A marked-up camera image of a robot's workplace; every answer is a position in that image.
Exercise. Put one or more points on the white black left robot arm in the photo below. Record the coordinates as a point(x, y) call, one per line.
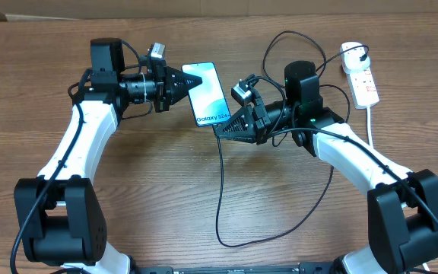
point(60, 219)

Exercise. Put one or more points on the brown cardboard backdrop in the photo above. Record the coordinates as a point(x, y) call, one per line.
point(100, 9)

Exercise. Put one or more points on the white power strip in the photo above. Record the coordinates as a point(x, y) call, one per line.
point(363, 89)

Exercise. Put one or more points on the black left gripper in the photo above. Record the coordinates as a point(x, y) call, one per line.
point(168, 76)

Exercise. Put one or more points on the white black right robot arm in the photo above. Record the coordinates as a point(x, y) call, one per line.
point(402, 204)

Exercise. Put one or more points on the white USB wall charger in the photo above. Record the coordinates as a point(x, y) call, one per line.
point(354, 57)

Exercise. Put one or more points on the black Samsung Galaxy smartphone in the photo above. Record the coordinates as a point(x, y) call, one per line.
point(207, 100)

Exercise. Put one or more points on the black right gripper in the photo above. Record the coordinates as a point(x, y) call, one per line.
point(248, 116)

